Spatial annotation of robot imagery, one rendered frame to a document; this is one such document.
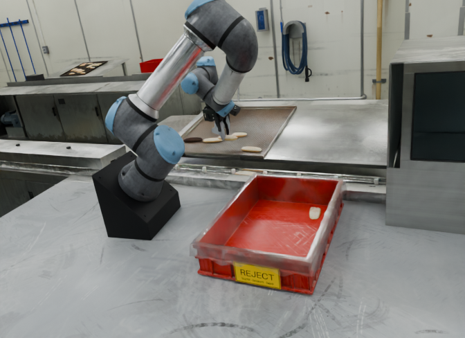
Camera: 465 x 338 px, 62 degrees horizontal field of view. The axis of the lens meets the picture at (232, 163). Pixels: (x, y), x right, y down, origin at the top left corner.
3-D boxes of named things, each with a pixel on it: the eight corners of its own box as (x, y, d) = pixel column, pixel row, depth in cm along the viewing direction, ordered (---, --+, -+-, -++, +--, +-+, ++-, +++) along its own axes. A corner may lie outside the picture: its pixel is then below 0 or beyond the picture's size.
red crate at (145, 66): (140, 73, 517) (138, 63, 512) (154, 68, 547) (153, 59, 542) (173, 70, 497) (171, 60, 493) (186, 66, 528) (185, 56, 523)
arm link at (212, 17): (129, 156, 121) (244, 14, 111) (93, 124, 121) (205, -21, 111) (142, 152, 133) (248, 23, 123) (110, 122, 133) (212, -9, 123)
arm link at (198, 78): (205, 91, 147) (219, 81, 155) (183, 72, 147) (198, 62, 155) (197, 105, 153) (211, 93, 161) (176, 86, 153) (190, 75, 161)
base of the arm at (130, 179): (140, 208, 126) (154, 189, 121) (108, 175, 128) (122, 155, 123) (166, 192, 139) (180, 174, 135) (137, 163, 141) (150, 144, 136)
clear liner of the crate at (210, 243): (192, 276, 105) (185, 244, 102) (255, 195, 146) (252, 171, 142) (315, 299, 91) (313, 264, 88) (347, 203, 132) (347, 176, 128)
